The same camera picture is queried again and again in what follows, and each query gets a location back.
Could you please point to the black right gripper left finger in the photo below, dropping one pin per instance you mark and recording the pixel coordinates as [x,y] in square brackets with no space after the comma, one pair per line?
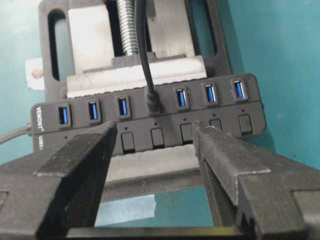
[45,193]

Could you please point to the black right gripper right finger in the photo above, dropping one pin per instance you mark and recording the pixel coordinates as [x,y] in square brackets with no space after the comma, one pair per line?
[254,188]

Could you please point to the black multiport USB hub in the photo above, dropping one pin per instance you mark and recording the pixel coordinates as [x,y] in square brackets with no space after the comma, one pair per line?
[231,103]

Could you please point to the white paper label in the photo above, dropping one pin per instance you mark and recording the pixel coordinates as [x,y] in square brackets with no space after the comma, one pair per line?
[34,74]

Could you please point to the black bench vise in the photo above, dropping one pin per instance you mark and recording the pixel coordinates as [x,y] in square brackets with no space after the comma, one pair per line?
[101,35]

